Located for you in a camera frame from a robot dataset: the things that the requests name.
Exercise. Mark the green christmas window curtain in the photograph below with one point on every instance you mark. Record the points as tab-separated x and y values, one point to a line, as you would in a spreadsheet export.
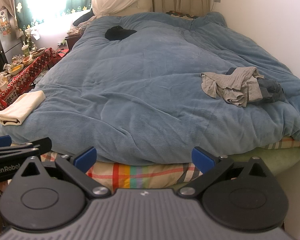
52	7

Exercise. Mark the green lidded drink cup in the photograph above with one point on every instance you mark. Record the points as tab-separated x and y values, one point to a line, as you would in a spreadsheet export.
25	49

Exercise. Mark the dark wooden nightstand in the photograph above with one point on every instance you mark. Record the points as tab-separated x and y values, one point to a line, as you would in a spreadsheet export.
71	40

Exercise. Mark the grey polo shirt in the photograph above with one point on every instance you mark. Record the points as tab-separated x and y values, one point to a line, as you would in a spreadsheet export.
212	85

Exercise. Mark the red patterned tablecloth table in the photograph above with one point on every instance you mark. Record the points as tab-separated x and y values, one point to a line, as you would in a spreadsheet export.
22	82

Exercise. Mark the silver refrigerator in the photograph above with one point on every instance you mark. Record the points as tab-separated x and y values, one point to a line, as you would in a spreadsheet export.
10	45

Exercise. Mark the folded cream towel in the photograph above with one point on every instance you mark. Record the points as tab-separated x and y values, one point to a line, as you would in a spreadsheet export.
17	112

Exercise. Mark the black garment on bed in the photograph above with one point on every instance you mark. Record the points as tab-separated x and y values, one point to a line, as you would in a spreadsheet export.
118	33

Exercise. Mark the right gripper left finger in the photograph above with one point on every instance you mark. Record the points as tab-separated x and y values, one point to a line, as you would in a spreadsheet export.
48	195

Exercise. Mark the green mattress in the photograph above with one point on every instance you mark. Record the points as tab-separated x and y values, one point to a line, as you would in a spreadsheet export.
277	161

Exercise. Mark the yellow food bowl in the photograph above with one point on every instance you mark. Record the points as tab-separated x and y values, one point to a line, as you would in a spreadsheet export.
16	69

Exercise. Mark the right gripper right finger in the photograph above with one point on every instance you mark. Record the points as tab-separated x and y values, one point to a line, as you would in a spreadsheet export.
244	196

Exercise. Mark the plaid bed sheet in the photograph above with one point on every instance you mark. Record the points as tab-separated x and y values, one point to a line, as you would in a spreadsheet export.
114	175

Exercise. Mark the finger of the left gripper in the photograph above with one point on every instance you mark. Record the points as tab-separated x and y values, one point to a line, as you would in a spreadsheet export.
5	141
44	145

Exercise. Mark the dark blue jeans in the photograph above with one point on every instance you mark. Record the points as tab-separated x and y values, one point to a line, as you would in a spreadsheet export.
270	88

